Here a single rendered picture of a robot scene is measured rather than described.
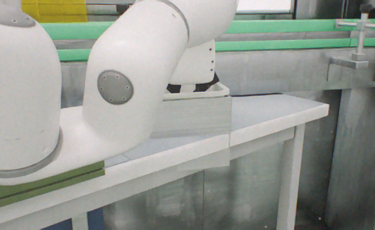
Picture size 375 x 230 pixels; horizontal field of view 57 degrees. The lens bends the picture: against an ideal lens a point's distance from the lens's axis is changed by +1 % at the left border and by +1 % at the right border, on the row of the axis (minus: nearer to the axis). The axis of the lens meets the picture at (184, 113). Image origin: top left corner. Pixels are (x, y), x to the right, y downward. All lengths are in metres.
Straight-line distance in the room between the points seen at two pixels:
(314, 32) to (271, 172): 0.59
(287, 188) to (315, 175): 0.48
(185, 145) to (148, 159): 0.09
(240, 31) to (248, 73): 0.12
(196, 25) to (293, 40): 0.66
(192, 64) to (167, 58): 0.34
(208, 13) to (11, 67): 0.27
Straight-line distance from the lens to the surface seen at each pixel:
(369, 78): 1.24
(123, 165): 0.59
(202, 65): 0.69
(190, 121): 0.69
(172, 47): 0.36
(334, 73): 1.15
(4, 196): 0.53
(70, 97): 0.84
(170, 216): 1.37
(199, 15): 0.45
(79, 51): 0.84
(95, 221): 1.00
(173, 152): 0.64
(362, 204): 1.46
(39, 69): 0.28
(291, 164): 1.04
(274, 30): 1.05
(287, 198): 1.09
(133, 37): 0.33
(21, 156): 0.33
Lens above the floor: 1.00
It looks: 17 degrees down
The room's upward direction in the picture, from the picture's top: straight up
